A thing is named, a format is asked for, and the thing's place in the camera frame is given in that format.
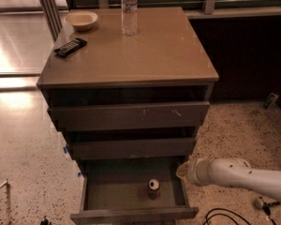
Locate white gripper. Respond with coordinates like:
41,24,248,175
176,158,211,186

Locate orange soda can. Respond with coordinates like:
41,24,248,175
147,178,160,200

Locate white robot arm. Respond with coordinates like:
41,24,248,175
176,158,281,202

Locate grey open bottom drawer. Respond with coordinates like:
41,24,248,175
70,157,199,225

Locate grey middle drawer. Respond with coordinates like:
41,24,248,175
67,138,196,160

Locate grey drawer cabinet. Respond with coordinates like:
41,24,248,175
36,7,220,225

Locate grey top drawer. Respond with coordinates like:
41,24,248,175
49,101,210,131

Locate power strip on floor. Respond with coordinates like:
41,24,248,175
254,197,281,209

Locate black snack bar packet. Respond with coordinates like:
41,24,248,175
54,37,87,57

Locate clear plastic water bottle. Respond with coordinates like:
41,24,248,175
121,0,138,36

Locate white ceramic bowl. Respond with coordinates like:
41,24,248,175
65,11,97,32

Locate black floor cable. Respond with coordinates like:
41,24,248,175
202,207,252,225

